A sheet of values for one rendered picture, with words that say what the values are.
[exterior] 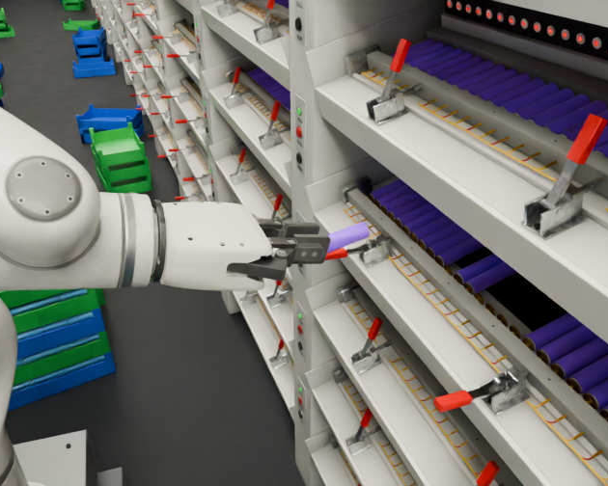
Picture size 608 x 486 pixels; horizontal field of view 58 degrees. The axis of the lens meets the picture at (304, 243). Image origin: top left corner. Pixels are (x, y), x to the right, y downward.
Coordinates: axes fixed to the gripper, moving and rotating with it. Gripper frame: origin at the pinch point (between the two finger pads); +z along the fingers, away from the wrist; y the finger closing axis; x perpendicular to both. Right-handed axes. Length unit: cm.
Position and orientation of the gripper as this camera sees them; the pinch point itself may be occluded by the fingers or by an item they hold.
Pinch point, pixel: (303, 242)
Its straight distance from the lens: 56.7
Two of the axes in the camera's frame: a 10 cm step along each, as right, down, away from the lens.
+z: 9.0, 0.1, 4.4
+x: 2.3, -8.7, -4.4
